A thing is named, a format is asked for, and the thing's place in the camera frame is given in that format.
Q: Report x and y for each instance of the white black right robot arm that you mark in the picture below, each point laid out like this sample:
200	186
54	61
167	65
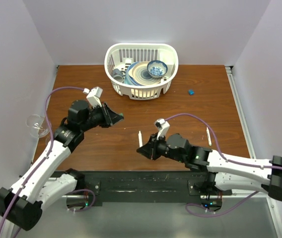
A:
225	172

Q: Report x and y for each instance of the grey blue mug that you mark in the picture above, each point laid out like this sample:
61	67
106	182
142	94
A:
117	75

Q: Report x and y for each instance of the white pen by right edge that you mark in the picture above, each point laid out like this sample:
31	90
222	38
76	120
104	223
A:
209	136

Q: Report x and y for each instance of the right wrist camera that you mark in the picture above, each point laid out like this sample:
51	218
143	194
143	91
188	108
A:
163	127

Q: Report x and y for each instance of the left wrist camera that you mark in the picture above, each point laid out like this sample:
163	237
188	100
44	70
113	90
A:
93	96

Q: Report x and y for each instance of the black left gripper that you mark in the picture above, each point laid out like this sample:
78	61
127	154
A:
112	117

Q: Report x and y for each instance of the clear wine glass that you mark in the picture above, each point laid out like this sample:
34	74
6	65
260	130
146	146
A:
38	126

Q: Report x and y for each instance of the blue patterned bowl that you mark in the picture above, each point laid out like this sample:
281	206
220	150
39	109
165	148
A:
157	69

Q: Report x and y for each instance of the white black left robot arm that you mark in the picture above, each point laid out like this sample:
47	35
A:
23	204

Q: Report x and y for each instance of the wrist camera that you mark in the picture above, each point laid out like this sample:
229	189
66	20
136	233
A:
93	96
163	127

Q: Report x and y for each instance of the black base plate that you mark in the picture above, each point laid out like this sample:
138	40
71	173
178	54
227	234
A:
147	186

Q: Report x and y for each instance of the blue highlighter cap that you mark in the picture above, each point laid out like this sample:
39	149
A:
191	92

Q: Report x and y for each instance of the beige blue plate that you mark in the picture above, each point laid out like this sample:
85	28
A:
137	75

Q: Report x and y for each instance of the white pen green tip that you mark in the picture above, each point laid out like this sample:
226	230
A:
140	139

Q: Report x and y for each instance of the aluminium frame rail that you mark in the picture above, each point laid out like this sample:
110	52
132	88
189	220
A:
272	204

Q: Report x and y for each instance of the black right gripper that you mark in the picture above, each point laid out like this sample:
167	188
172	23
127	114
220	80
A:
149	150

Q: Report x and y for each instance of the white plastic dish basket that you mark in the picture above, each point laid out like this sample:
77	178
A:
122	55

